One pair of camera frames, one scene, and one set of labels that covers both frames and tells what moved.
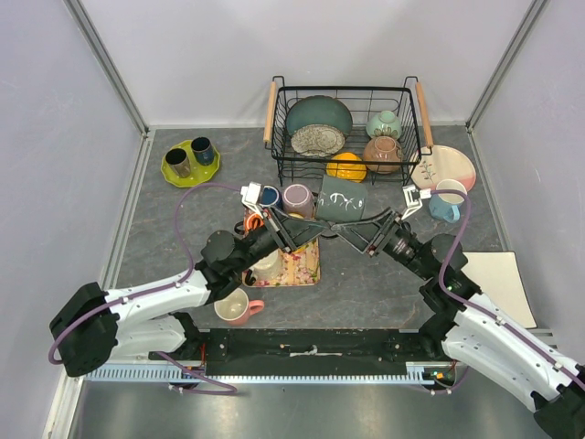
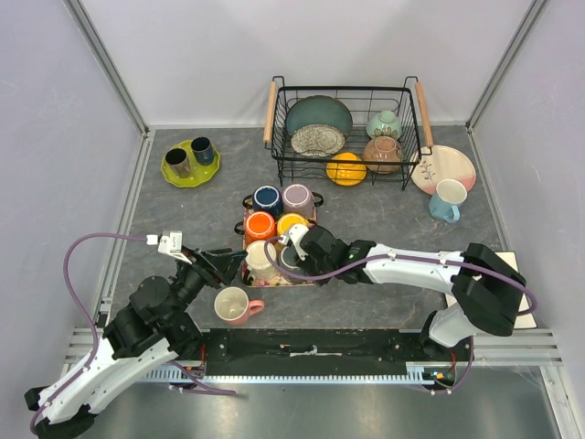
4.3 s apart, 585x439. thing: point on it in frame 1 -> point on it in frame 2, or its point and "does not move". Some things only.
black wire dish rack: x=347 y=131 does not move
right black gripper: x=372 y=234 -> x=307 y=266
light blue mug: x=447 y=206 does not move
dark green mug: x=341 y=199 -> x=290 y=257
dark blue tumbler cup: x=203 y=152 does not move
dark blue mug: x=271 y=197 does not move
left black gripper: x=300 y=230 -> x=226 y=266
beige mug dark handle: x=268 y=268 does not move
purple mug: x=297 y=198 does not move
